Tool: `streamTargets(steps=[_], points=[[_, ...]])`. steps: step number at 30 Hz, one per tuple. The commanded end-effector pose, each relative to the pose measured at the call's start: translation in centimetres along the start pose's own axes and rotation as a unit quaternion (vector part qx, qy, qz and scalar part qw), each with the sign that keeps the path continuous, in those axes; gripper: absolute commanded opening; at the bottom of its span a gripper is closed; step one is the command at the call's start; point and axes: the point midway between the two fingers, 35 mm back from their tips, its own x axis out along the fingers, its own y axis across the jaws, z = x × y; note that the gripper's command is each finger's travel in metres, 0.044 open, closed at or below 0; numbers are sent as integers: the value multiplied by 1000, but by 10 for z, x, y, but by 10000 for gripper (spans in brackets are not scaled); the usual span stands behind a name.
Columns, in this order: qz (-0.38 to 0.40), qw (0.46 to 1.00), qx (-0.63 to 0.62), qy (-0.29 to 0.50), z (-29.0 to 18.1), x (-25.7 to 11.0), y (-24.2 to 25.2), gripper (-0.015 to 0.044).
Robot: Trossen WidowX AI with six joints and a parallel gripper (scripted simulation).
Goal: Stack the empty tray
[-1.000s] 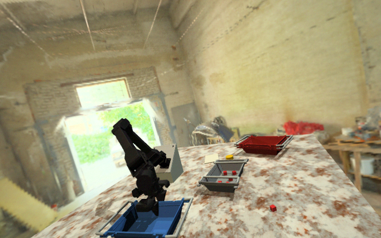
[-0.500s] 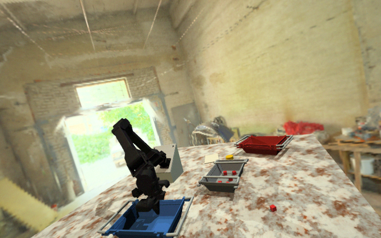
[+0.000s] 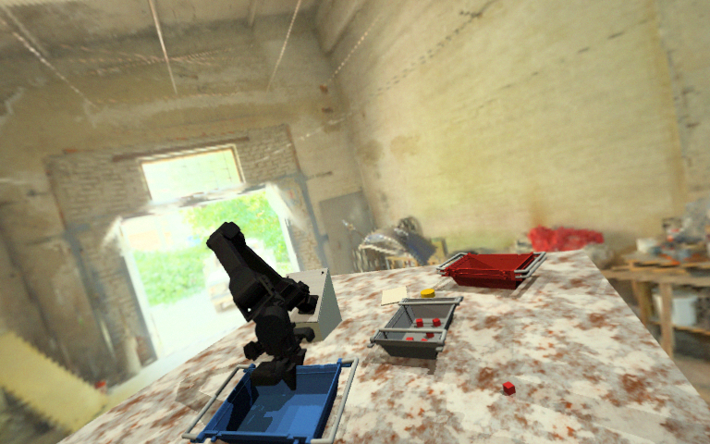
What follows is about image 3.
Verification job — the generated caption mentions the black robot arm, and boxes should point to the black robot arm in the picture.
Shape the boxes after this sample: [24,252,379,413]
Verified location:
[206,221,319,361]

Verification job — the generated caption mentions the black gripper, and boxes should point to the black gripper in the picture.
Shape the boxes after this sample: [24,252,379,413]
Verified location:
[251,320,315,391]

